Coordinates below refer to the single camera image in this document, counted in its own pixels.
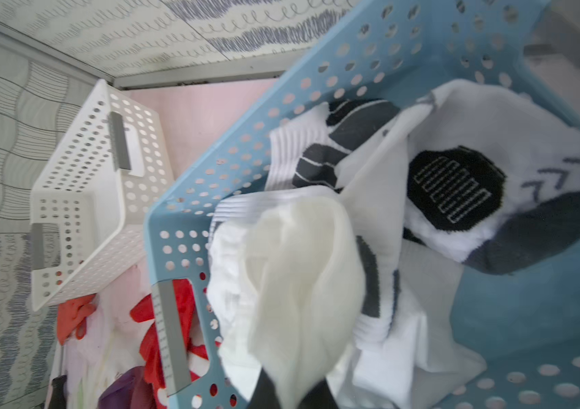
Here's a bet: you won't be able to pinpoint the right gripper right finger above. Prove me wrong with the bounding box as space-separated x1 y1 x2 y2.
298 378 339 409

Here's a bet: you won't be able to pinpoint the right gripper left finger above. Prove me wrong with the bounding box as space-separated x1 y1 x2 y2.
247 369 281 409

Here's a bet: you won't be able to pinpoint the small white sock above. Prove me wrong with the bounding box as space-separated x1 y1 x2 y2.
207 222 269 399

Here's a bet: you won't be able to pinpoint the plain white sock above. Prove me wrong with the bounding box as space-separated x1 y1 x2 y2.
244 197 366 408

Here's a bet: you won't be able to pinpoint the white grey sport sock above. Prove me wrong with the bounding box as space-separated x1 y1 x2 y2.
265 99 401 192

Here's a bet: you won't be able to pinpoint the white sock black pattern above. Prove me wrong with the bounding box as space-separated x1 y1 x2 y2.
404 80 580 275

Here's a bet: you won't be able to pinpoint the white sock black stripes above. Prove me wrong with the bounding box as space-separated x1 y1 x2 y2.
327 240 487 408

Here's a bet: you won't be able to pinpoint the blue plastic basket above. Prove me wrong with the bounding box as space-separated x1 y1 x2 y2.
145 1 580 408

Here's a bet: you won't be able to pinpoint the white plastic basket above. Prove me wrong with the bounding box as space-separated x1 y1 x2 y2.
30 79 174 311

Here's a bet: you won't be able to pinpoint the purple striped sock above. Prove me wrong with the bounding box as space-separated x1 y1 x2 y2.
97 366 156 409

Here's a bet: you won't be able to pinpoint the red santa striped sock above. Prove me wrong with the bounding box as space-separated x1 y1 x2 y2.
130 279 210 408

